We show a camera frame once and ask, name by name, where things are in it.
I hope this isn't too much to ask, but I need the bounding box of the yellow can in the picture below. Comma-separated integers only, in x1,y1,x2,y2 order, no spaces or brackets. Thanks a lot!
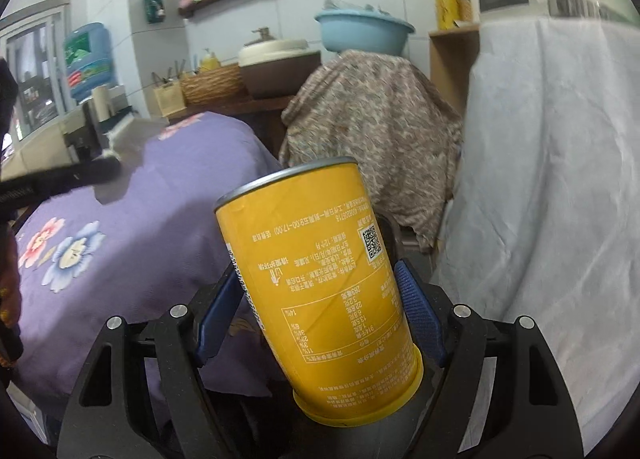
215,156,423,427

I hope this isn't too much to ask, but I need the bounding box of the black trash bin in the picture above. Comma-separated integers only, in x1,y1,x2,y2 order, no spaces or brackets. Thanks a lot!
280,213,425,429

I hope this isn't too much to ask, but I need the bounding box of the left hand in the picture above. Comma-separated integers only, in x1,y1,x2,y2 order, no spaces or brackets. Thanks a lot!
1,224,23,368

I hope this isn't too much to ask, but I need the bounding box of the water dispenser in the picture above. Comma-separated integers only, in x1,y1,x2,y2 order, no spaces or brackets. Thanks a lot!
61,85,134,163

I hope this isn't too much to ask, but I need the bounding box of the paper towel roll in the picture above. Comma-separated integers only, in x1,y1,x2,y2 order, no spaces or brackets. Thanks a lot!
91,85,114,122

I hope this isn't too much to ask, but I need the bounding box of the window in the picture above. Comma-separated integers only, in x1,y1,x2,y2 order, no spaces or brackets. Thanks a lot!
1,0,73,153

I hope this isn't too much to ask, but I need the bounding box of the blue water jug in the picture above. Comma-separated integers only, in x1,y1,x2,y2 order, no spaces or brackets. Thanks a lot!
64,22,116,102

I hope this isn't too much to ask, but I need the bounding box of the beige utensil holder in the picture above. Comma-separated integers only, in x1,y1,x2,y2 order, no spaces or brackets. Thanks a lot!
152,59,186,116

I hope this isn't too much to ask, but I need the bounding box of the white cloth cover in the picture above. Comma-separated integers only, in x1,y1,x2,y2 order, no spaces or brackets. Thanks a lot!
434,18,639,449

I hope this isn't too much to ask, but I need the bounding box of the wicker basket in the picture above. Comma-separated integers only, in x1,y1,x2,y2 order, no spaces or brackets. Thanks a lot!
180,63,245,106

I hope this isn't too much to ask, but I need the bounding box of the yellow soap bottle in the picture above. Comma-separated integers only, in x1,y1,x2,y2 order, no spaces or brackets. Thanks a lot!
198,48,221,72

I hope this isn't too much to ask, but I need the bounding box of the wooden counter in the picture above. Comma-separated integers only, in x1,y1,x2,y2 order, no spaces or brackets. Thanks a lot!
166,95,293,124

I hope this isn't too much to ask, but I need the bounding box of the brown pot with white lid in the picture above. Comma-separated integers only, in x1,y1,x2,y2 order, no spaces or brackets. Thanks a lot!
238,40,321,99

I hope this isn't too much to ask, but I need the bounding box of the brass faucet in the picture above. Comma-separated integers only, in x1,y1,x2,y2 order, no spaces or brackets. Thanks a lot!
247,26,276,46

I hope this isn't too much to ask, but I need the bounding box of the floral patterned cloth cover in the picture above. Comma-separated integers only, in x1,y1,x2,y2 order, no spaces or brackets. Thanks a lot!
279,50,463,252

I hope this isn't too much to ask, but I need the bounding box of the wooden cabinet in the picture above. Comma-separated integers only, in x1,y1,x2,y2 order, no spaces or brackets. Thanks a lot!
430,24,480,115

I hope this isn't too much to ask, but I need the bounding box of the blue plastic basin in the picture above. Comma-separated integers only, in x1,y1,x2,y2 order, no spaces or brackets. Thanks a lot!
314,6,416,56

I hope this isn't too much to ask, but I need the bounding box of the green wall packet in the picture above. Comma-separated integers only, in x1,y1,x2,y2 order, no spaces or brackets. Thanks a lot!
143,0,166,24

